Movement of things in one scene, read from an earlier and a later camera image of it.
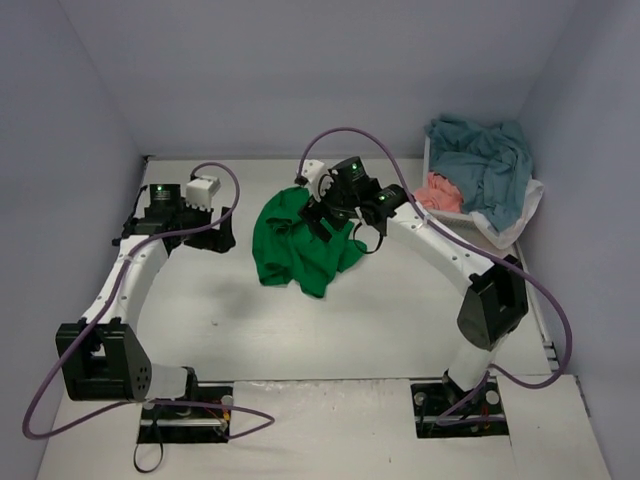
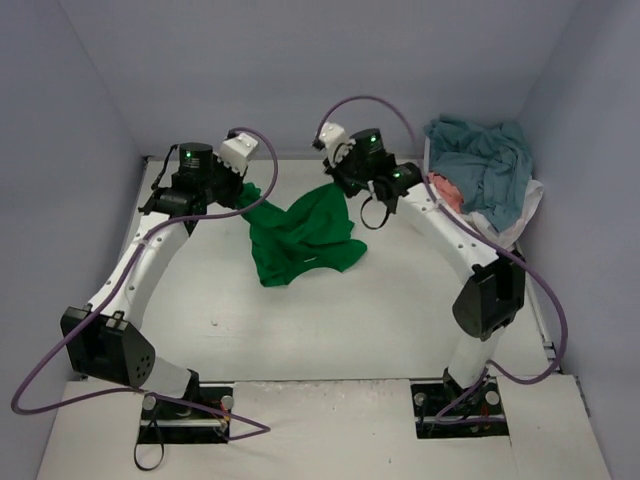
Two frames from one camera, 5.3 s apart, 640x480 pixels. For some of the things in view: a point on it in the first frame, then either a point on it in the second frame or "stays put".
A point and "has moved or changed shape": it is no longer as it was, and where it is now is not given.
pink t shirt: x=439 y=194 stays put
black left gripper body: x=203 y=229 → x=230 y=187
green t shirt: x=287 y=248 has moved or changed shape
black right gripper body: x=316 y=218 → x=342 y=175
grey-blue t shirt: x=491 y=163 stays put
